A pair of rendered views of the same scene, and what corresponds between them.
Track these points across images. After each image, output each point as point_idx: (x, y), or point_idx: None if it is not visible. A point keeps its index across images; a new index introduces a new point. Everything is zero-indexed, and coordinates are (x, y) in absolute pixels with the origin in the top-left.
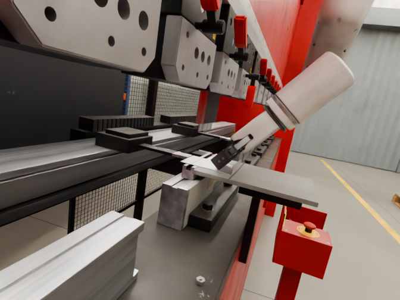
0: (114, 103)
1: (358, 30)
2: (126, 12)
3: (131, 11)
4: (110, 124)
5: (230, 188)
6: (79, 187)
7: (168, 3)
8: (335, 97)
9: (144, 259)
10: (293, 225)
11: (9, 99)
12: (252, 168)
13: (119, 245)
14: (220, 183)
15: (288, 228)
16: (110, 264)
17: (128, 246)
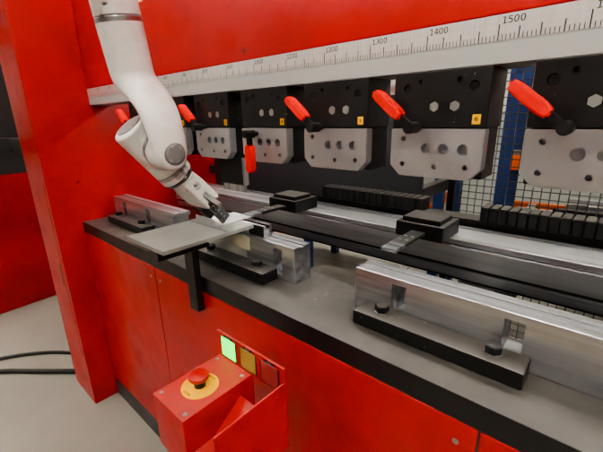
0: (406, 177)
1: (118, 90)
2: None
3: None
4: (339, 193)
5: (249, 265)
6: (260, 221)
7: None
8: (131, 154)
9: None
10: (224, 377)
11: (310, 169)
12: (209, 231)
13: (166, 213)
14: (265, 264)
15: (219, 364)
16: (164, 217)
17: (170, 218)
